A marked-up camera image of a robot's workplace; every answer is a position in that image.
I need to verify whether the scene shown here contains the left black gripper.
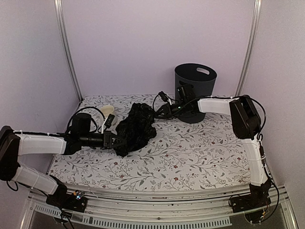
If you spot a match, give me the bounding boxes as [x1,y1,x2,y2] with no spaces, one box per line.
[80,130,126,150]

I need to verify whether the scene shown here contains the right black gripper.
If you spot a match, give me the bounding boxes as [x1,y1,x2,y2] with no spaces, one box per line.
[153,100,188,120]

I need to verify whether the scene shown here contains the black plastic trash bag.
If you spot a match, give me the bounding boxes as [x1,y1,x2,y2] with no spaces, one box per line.
[114,103,157,157]

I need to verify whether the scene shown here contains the dark grey trash bin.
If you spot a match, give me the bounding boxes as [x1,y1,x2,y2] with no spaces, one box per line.
[174,63,217,124]

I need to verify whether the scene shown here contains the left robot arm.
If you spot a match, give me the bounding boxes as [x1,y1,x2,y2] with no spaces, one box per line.
[0,113,126,207]

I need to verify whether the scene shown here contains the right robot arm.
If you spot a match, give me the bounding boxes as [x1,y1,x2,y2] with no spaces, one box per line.
[155,84,272,208]

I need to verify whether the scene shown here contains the cream ceramic cup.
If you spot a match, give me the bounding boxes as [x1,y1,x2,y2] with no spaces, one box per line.
[100,105,118,125]

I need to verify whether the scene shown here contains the floral patterned table mat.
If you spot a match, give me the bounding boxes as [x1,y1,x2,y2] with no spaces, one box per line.
[46,94,271,192]

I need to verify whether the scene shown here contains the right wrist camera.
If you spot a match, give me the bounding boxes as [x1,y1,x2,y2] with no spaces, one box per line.
[158,91,172,108]

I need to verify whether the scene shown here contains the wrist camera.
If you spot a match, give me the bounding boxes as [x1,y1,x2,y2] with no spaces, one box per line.
[97,114,115,134]
[158,91,172,108]

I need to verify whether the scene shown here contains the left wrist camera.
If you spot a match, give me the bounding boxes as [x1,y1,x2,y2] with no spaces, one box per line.
[97,114,115,134]

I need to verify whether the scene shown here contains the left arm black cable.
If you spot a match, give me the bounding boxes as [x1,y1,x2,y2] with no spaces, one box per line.
[66,106,105,134]

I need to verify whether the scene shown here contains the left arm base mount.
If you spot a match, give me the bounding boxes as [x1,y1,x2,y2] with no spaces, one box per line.
[46,189,88,213]

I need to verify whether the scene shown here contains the aluminium front rail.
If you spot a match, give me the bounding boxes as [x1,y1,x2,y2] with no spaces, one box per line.
[21,185,301,229]

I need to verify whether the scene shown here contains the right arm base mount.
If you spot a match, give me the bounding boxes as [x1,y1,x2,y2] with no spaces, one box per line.
[228,192,271,213]

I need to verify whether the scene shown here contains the right aluminium frame post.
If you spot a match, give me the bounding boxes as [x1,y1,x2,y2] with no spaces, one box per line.
[235,0,262,96]

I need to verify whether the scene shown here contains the aluminium frame post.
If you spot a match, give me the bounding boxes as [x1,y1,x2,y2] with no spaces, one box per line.
[235,0,262,96]
[54,0,83,102]

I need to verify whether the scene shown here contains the left aluminium frame post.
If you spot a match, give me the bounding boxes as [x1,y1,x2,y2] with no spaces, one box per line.
[54,0,83,102]

